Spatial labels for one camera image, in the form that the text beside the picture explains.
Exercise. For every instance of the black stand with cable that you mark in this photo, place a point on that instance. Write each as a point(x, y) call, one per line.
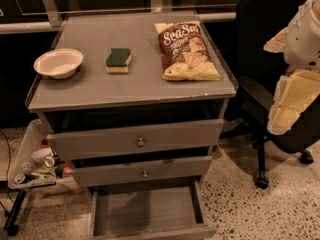
point(10, 227)

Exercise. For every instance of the grey top drawer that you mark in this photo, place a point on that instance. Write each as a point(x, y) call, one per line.
point(137, 139)

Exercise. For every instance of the grey drawer cabinet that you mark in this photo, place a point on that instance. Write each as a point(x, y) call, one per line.
point(94, 99)

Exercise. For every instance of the white bowl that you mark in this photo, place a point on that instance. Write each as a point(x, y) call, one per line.
point(59, 63)

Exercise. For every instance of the grey middle drawer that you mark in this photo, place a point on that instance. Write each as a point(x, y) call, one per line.
point(141, 171)

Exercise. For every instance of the black office chair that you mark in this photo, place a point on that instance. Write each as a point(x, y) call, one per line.
point(257, 72)

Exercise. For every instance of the clear plastic trash bin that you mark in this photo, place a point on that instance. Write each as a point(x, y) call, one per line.
point(19, 176)

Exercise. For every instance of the brown yellow chips bag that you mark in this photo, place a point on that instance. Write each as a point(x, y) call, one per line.
point(184, 53)

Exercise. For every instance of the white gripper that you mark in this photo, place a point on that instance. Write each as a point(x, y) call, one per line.
point(304, 45)

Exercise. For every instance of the green yellow sponge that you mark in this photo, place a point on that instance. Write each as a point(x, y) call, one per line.
point(118, 60)

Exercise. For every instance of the grey bottom drawer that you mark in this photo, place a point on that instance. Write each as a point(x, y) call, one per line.
point(153, 210)

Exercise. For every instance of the metal railing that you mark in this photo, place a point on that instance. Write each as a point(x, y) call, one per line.
point(31, 16)

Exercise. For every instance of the grey drawer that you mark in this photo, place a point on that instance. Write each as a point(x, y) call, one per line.
point(137, 139)
point(141, 171)
point(153, 210)

